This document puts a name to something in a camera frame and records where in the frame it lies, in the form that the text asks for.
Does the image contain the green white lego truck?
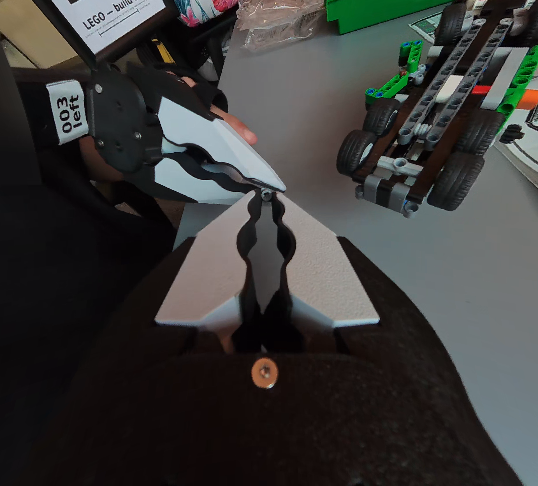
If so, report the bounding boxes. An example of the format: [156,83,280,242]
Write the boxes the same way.
[336,0,538,218]

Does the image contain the person's left hand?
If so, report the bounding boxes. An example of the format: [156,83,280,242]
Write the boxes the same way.
[209,106,258,146]

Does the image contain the person's black clothing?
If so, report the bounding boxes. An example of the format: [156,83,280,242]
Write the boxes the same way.
[0,146,181,486]

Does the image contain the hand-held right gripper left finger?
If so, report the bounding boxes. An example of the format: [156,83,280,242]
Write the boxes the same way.
[155,190,263,354]

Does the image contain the green white sticker sheet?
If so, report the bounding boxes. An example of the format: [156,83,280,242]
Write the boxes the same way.
[409,10,447,44]

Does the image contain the lego instruction booklet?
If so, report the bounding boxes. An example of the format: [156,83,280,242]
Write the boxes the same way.
[493,106,538,192]

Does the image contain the yellow black tool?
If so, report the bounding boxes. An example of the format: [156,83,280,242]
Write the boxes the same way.
[150,38,175,65]

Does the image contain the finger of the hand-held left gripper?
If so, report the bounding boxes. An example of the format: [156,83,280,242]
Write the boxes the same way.
[153,154,257,204]
[156,96,287,193]

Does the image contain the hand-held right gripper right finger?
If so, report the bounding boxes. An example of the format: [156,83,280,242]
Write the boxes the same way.
[264,192,381,352]

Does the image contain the clear plastic bag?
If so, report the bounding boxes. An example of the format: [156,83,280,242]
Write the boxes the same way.
[236,0,328,32]
[243,20,328,52]

